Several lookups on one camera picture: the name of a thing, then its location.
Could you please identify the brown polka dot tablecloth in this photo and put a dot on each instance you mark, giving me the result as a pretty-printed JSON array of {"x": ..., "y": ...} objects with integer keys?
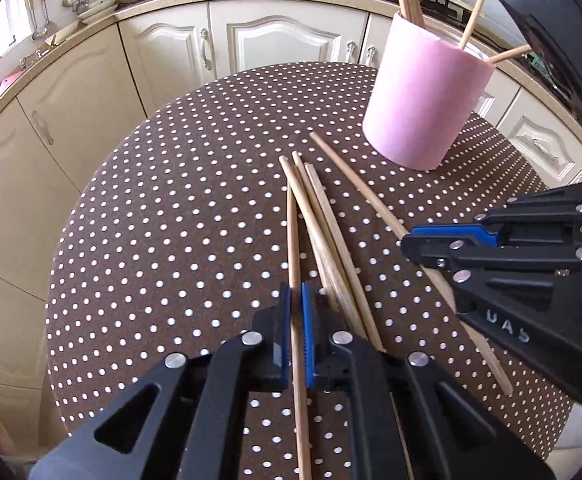
[{"x": 179, "y": 238}]

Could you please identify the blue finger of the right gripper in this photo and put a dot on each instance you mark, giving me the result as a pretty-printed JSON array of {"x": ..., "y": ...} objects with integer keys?
[{"x": 526, "y": 225}]

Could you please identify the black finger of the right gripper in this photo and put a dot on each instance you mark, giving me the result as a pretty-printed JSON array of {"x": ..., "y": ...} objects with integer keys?
[{"x": 457, "y": 253}]

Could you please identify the pink cylindrical utensil holder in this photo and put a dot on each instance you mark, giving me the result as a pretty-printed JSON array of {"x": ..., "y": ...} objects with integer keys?
[{"x": 424, "y": 92}]

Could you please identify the cream kitchen cabinets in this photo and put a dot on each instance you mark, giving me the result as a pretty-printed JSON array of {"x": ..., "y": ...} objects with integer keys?
[{"x": 62, "y": 119}]

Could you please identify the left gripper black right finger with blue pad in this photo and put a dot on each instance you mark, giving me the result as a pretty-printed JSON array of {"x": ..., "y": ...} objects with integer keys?
[{"x": 408, "y": 419}]

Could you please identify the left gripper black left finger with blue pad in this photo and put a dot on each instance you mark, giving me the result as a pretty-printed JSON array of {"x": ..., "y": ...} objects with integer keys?
[{"x": 184, "y": 418}]

